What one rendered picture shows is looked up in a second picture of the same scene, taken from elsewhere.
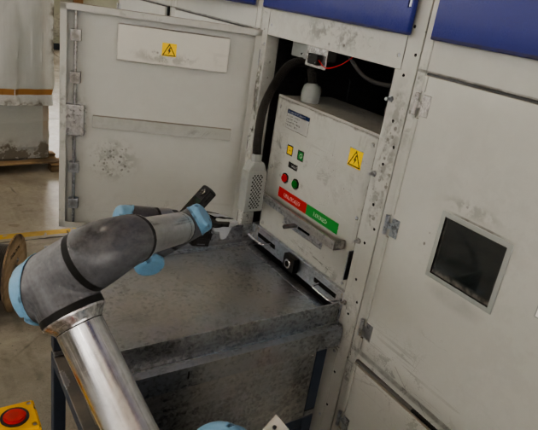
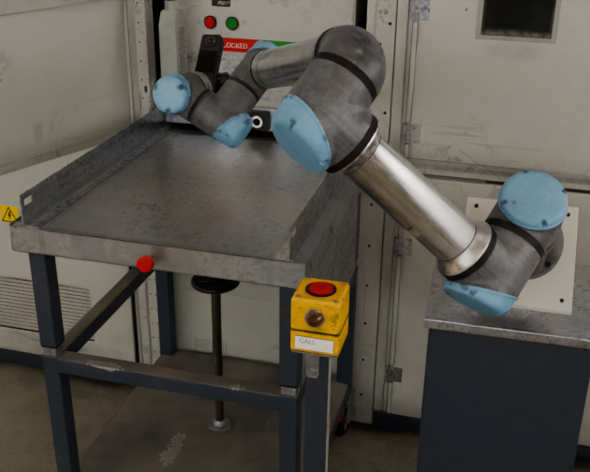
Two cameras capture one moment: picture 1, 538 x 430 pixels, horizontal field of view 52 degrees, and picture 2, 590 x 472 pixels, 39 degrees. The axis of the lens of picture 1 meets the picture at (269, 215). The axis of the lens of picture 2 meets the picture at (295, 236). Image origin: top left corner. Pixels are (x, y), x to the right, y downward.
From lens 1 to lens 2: 1.21 m
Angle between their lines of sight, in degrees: 37
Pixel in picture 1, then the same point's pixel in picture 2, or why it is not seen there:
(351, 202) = (333, 12)
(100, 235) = (368, 40)
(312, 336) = not seen: hidden behind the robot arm
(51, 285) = (350, 107)
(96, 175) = not seen: outside the picture
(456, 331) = (523, 77)
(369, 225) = (382, 22)
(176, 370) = (327, 227)
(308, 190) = (258, 22)
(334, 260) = not seen: hidden behind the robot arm
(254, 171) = (178, 23)
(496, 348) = (567, 70)
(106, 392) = (431, 193)
